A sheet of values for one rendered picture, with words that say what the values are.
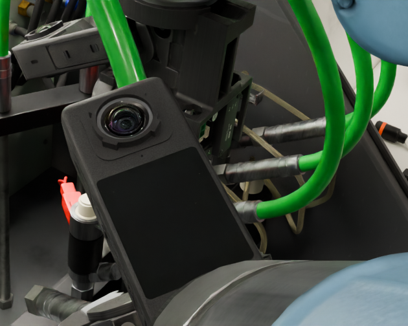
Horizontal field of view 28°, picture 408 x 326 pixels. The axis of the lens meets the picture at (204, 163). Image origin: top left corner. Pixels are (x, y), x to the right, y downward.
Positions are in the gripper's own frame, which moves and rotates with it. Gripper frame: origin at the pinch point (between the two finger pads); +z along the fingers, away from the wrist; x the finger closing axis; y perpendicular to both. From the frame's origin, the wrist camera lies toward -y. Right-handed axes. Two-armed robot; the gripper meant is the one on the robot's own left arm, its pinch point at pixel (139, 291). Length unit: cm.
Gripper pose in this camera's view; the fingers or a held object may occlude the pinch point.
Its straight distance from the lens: 44.5
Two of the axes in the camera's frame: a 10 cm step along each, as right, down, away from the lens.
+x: 9.2, -3.1, 2.4
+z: -2.2, 1.1, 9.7
